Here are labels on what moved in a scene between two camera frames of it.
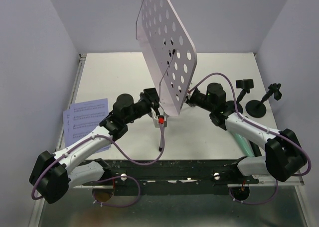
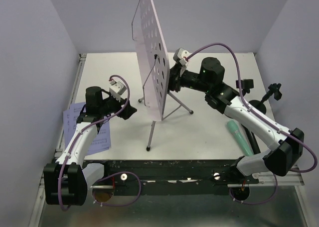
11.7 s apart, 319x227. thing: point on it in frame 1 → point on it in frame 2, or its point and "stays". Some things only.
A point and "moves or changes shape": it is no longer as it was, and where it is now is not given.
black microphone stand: (256, 109) stays
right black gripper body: (197, 99) → (178, 80)
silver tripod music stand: (169, 56) moves or changes shape
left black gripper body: (143, 107) → (124, 113)
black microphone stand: (245, 85) stays
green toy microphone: (245, 145) stays
